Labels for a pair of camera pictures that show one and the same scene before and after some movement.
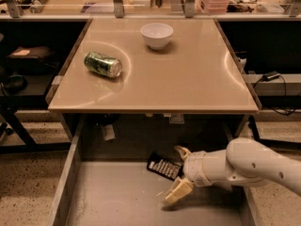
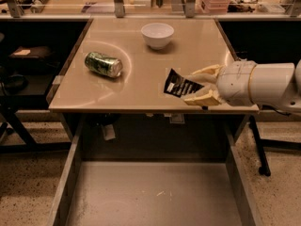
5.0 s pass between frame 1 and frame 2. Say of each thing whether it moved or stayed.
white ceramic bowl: stayed
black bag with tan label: stayed
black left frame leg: stayed
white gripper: moved
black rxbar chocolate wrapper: moved
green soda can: stayed
